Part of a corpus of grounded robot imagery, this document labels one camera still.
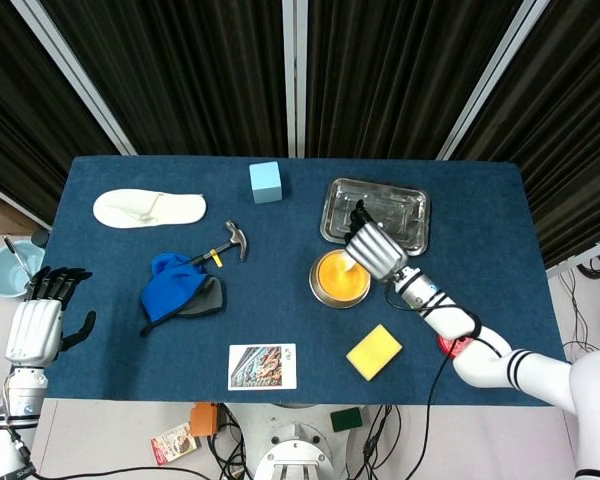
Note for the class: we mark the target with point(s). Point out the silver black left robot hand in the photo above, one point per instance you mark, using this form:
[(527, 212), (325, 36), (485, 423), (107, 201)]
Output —
[(35, 330)]

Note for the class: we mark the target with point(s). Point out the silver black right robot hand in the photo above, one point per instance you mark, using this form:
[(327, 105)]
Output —
[(377, 250)]

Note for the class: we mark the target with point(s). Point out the white plastic spoon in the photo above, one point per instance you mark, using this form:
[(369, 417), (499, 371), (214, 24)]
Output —
[(349, 265)]

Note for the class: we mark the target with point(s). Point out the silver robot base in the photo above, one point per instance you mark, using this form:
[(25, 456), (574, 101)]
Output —
[(292, 450)]

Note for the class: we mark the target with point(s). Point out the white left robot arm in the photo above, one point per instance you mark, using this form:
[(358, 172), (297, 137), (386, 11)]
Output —
[(15, 410)]

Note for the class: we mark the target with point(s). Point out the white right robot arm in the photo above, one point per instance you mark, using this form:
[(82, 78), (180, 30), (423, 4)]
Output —
[(485, 367)]

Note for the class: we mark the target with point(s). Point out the rectangular steel tray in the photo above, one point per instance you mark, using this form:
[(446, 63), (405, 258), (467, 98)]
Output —
[(405, 210)]

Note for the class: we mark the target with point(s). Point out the white bowl with yellow inside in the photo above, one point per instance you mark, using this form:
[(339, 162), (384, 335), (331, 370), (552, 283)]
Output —
[(337, 282)]

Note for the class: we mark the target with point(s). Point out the orange metal bowl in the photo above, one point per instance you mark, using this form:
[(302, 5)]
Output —
[(337, 304)]

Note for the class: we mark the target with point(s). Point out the light blue plastic basin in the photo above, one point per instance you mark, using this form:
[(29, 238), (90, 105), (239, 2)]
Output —
[(2, 272)]

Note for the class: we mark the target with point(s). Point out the pen in basin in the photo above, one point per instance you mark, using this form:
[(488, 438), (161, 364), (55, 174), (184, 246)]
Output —
[(15, 254)]

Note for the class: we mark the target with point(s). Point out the yellow sponge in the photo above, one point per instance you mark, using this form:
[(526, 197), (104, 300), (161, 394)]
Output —
[(374, 352)]

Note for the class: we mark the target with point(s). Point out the dark blue tablecloth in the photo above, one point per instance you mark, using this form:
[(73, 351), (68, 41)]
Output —
[(280, 310)]

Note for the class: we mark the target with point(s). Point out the red round disc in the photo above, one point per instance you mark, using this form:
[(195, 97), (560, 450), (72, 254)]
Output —
[(447, 346)]

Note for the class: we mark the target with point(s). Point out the light blue foam cube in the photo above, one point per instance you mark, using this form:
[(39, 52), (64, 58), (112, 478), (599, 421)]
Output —
[(266, 182)]

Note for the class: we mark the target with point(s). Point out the claw hammer with yellow tag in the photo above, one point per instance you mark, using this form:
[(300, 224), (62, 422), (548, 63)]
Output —
[(239, 240)]

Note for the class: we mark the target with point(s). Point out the blue and grey fleece hat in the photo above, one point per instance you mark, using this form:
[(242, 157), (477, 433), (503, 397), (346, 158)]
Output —
[(170, 290)]

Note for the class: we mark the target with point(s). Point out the white slipper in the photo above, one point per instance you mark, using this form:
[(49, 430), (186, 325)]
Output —
[(130, 210)]

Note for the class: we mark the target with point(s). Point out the dragon picture postcard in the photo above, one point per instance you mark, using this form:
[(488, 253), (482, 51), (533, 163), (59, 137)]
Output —
[(262, 367)]

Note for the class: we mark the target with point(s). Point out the dark green box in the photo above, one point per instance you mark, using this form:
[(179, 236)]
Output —
[(346, 420)]

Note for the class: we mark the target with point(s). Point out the black curtain panel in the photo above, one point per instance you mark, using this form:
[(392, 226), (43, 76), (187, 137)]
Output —
[(20, 110), (395, 75), (575, 125), (180, 75)]

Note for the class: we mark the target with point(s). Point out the printed snack packet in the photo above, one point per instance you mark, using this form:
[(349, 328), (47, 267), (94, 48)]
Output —
[(172, 445)]

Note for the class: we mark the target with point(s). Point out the orange box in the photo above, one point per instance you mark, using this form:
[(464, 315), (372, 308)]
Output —
[(204, 420)]

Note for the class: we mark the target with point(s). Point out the white screen frame post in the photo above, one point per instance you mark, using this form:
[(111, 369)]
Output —
[(495, 75), (294, 75), (75, 75)]

